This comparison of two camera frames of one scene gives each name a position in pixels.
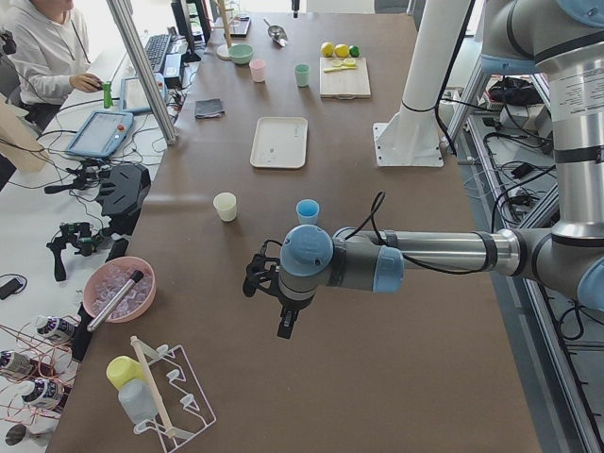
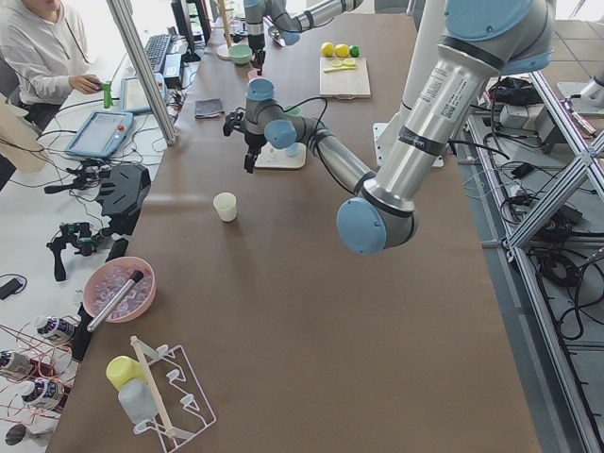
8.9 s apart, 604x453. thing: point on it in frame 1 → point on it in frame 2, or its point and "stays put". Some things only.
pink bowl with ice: (106, 280) stays put
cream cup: (226, 204) stays put
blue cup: (308, 210) → (292, 150)
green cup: (302, 73) → (295, 111)
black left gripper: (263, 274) → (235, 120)
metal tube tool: (136, 277) stays put
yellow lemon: (327, 49) stays put
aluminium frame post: (125, 13) stays put
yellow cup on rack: (122, 369) stays put
